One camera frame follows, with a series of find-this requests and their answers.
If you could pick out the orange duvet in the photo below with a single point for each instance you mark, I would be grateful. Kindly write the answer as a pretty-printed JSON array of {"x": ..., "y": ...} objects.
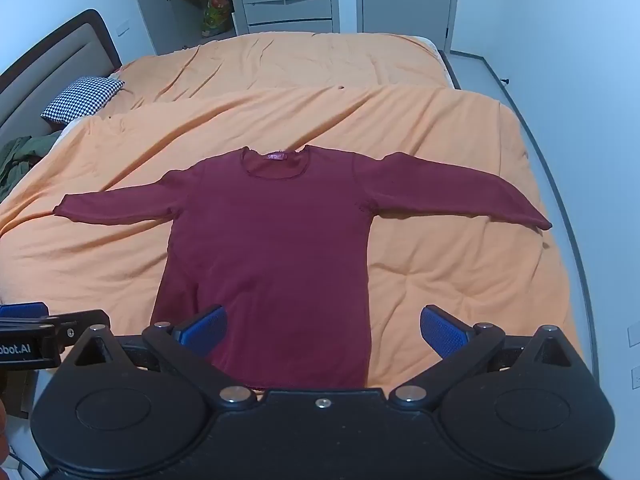
[{"x": 450, "y": 270}]

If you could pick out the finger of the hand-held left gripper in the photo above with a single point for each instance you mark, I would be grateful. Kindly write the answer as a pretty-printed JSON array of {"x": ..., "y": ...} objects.
[
  {"x": 22, "y": 310},
  {"x": 82, "y": 319}
]

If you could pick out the padded bed headboard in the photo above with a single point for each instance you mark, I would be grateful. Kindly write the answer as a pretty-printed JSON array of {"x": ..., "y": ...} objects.
[{"x": 45, "y": 55}]

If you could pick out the white wall switch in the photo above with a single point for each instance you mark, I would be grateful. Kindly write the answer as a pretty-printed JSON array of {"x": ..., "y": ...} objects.
[{"x": 121, "y": 25}]

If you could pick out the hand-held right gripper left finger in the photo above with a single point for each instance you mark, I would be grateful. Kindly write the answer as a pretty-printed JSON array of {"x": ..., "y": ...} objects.
[{"x": 205, "y": 331}]

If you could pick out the maroon long-sleeve shirt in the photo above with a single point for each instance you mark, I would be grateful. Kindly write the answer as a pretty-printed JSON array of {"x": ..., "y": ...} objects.
[{"x": 275, "y": 260}]

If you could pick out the green jacket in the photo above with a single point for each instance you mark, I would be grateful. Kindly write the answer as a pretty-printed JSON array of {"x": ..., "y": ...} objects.
[{"x": 20, "y": 157}]

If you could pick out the grey bed frame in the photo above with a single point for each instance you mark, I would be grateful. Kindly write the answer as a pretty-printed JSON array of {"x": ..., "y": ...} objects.
[{"x": 550, "y": 170}]

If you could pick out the orange bed sheet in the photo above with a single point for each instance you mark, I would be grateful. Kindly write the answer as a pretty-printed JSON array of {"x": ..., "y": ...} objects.
[{"x": 300, "y": 60}]

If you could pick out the houndstooth pillow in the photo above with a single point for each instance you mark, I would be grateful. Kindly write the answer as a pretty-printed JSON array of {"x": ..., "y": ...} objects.
[{"x": 80, "y": 97}]

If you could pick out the grey door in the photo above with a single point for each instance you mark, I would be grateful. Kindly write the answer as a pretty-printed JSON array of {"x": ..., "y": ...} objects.
[{"x": 407, "y": 0}]

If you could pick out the white wall outlet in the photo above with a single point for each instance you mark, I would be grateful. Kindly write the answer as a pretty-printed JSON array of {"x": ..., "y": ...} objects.
[
  {"x": 634, "y": 336},
  {"x": 636, "y": 376}
]

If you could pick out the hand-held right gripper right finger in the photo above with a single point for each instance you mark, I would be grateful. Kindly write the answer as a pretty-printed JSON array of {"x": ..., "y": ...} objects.
[{"x": 441, "y": 332}]

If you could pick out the colourful printed bag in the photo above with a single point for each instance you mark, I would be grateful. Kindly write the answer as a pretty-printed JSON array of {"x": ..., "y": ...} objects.
[{"x": 217, "y": 7}]

